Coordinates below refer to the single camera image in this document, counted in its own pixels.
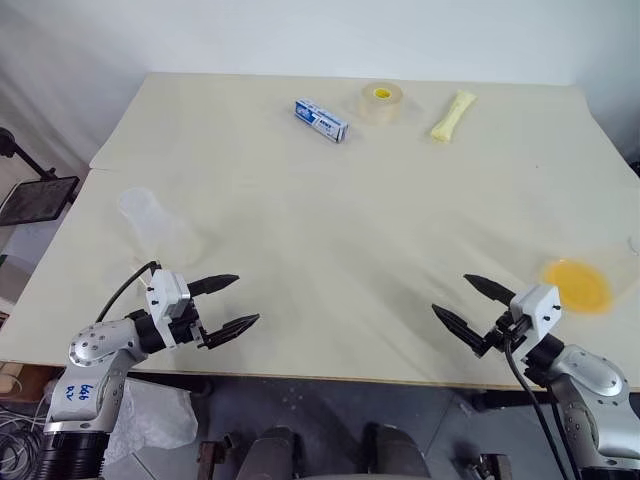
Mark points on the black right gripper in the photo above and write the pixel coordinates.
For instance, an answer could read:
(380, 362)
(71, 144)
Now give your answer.
(507, 332)

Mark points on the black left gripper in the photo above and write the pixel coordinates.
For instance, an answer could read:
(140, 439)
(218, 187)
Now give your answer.
(192, 330)

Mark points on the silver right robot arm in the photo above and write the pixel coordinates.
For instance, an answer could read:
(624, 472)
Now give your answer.
(595, 385)

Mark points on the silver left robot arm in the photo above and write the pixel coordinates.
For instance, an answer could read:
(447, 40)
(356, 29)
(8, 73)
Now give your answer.
(95, 345)

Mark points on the empty clear plastic beaker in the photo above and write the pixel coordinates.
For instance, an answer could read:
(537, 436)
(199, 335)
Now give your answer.
(160, 227)

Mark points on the clear plastic bag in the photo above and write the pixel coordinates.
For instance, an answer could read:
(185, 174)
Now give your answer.
(150, 415)

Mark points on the dark rounded shape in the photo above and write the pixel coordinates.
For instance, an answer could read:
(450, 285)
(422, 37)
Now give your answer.
(272, 452)
(395, 452)

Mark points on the pale yellow wrapped packet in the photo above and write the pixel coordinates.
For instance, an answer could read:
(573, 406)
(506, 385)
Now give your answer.
(451, 117)

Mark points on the blue and white small box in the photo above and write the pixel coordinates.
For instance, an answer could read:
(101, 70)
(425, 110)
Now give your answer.
(320, 120)

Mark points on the brown cardboard box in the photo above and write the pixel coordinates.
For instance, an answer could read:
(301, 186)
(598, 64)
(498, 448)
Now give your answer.
(25, 377)

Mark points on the clear tape roll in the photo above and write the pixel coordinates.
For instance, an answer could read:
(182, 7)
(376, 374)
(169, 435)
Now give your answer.
(381, 102)

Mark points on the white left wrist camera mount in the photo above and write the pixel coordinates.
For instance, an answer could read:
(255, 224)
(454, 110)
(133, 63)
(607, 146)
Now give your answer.
(165, 295)

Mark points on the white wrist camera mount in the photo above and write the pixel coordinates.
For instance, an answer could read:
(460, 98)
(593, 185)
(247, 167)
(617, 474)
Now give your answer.
(165, 295)
(540, 310)

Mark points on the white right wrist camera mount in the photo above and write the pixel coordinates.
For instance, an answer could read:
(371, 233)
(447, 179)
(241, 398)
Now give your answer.
(540, 310)

